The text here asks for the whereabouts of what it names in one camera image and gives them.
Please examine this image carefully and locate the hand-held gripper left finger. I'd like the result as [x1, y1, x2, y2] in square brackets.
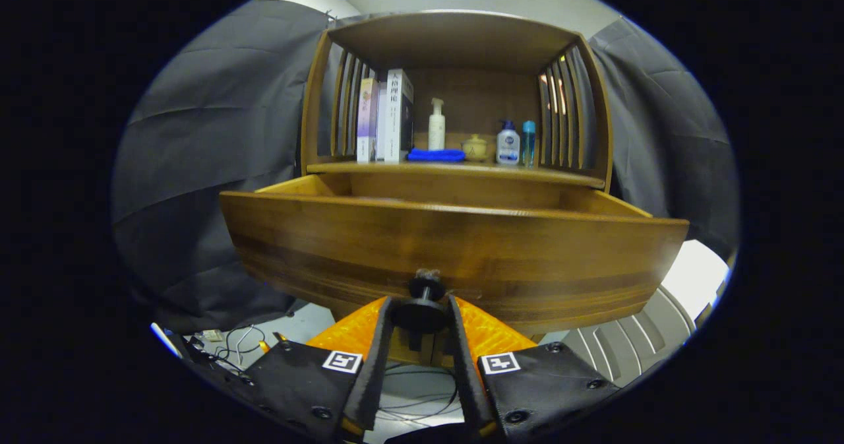
[237, 294, 395, 441]

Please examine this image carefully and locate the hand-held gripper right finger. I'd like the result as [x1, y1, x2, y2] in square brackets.
[448, 294, 620, 441]

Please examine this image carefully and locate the wooden drawer with black knob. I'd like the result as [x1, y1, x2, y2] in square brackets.
[219, 174, 690, 336]

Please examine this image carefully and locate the wooden countertop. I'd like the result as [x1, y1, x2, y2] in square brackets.
[307, 160, 606, 191]

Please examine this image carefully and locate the brown wooden cabinet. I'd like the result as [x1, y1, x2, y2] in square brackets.
[300, 10, 615, 369]

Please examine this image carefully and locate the grey ribbed plastic panel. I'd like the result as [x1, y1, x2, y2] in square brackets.
[560, 284, 696, 387]

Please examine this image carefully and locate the blue folded cloth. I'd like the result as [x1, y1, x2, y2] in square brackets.
[407, 148, 466, 162]

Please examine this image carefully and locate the yellow lidded teacup with saucer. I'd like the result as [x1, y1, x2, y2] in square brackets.
[462, 134, 489, 162]

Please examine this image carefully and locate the white bottle with blue cap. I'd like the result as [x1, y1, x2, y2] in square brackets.
[496, 120, 521, 166]

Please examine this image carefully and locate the white pump bottle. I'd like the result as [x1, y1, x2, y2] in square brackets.
[429, 98, 446, 151]

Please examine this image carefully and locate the thin white book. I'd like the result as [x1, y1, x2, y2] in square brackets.
[376, 81, 390, 162]

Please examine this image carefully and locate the white board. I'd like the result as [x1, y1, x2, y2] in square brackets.
[659, 239, 731, 323]

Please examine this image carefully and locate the purple book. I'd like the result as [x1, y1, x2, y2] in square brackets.
[357, 78, 380, 164]

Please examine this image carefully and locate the thick white book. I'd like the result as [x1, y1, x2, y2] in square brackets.
[384, 69, 415, 164]

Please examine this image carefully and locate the black backdrop cloth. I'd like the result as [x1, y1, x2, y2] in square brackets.
[111, 0, 740, 336]

